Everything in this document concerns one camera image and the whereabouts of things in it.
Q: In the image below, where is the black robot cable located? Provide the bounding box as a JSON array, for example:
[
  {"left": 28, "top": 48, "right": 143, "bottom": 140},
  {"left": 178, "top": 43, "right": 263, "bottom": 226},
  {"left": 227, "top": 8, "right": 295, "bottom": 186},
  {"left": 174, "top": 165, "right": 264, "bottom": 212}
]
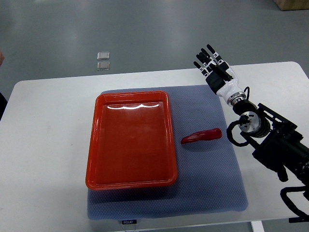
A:
[{"left": 280, "top": 186, "right": 309, "bottom": 218}]

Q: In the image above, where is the red pepper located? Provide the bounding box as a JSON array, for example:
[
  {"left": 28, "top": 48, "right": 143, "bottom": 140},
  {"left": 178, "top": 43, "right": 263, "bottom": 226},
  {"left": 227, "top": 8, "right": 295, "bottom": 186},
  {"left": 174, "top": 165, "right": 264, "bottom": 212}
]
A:
[{"left": 181, "top": 128, "right": 223, "bottom": 145}]

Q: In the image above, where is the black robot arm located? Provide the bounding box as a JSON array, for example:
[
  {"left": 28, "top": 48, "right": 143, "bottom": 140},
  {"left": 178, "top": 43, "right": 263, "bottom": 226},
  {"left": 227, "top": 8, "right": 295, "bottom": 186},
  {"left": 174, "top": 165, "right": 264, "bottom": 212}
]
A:
[{"left": 226, "top": 91, "right": 309, "bottom": 186}]

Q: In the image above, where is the upper metal floor plate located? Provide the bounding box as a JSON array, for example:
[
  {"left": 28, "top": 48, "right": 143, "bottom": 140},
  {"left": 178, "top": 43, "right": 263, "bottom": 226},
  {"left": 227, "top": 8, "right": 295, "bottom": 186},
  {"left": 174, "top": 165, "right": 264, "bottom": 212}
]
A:
[{"left": 97, "top": 51, "right": 110, "bottom": 60}]

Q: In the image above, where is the white table leg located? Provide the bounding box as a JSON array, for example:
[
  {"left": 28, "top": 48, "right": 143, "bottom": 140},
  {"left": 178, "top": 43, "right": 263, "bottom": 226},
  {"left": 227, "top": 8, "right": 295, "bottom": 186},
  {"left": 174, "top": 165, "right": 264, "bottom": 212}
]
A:
[{"left": 250, "top": 220, "right": 265, "bottom": 232}]

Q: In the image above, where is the cardboard box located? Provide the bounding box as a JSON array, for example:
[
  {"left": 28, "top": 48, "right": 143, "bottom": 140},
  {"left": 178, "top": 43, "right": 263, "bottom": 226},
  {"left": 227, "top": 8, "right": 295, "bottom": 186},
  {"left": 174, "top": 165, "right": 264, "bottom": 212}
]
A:
[{"left": 274, "top": 0, "right": 309, "bottom": 11}]

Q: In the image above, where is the person at left edge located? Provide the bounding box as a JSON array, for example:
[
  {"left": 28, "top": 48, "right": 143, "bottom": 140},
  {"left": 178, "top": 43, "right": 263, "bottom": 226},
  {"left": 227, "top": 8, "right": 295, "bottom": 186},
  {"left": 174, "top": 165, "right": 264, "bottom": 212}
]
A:
[{"left": 0, "top": 51, "right": 5, "bottom": 66}]

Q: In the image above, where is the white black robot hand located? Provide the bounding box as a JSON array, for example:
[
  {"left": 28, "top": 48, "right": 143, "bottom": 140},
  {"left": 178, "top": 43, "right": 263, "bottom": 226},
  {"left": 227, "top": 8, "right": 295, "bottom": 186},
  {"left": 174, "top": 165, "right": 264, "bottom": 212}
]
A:
[{"left": 194, "top": 44, "right": 246, "bottom": 106}]

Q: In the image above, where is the red plastic tray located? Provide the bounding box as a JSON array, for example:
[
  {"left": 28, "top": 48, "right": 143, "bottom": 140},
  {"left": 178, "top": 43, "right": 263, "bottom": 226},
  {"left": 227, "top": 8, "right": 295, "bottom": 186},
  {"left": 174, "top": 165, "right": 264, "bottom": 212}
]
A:
[{"left": 85, "top": 91, "right": 178, "bottom": 191}]

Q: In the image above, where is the blue-grey foam mat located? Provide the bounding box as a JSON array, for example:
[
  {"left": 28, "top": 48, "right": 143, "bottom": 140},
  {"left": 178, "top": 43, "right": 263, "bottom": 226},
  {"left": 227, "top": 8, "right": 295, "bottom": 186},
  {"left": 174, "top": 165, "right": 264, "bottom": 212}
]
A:
[{"left": 87, "top": 85, "right": 248, "bottom": 220}]

